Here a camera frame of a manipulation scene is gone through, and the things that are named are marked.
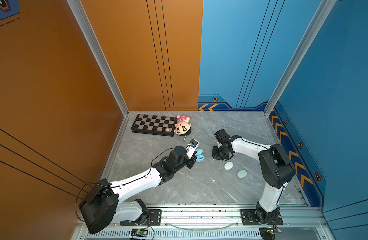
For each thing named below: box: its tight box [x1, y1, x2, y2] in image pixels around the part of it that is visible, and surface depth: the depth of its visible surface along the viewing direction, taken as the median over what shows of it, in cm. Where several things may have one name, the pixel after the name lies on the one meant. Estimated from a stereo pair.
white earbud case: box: [224, 161, 234, 171], surface depth 91 cm
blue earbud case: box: [194, 149, 205, 162], surface depth 82 cm
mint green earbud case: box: [237, 169, 248, 179], surface depth 87 cm
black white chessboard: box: [130, 113, 177, 137], surface depth 111 cm
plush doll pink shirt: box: [174, 115, 192, 136], surface depth 103 cm
